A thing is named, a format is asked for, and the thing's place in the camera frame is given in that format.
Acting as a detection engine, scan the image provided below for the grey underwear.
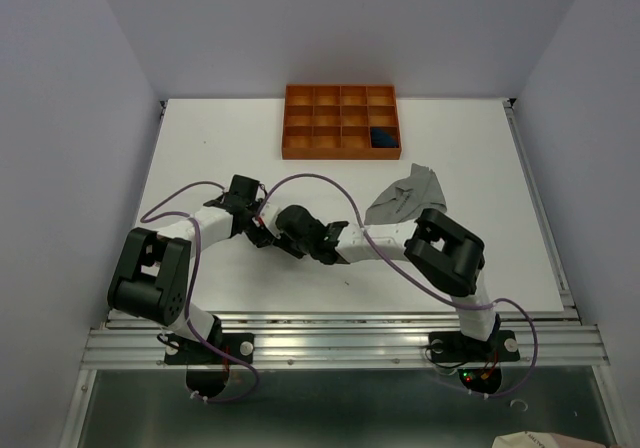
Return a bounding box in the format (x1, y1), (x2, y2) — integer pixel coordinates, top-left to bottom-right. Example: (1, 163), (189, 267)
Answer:
(364, 163), (447, 225)

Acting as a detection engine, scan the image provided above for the navy blue underwear white trim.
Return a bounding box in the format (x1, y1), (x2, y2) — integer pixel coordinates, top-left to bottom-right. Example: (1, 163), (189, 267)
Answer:
(370, 127), (399, 149)

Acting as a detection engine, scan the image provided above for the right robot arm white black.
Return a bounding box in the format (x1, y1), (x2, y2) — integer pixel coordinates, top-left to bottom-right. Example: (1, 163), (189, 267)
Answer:
(266, 205), (496, 358)

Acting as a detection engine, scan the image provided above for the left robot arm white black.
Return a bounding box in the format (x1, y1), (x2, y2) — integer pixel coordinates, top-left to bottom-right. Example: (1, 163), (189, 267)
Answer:
(107, 175), (264, 362)

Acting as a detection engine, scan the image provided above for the orange compartment tray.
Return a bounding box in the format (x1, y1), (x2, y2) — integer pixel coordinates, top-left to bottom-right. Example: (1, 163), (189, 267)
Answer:
(281, 84), (402, 160)

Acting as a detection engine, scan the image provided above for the white pink bag corner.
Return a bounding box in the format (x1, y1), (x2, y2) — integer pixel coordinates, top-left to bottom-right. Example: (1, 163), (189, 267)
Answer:
(492, 431), (602, 448)

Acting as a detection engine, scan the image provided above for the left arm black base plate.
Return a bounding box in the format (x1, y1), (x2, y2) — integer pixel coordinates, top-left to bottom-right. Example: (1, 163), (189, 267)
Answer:
(157, 333), (255, 366)

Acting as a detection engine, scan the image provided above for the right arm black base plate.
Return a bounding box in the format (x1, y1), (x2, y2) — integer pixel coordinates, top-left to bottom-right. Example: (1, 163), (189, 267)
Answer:
(427, 330), (521, 364)

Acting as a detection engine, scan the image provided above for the aluminium rail frame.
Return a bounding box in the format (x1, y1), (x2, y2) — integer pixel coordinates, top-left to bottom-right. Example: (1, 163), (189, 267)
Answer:
(64, 99), (627, 447)

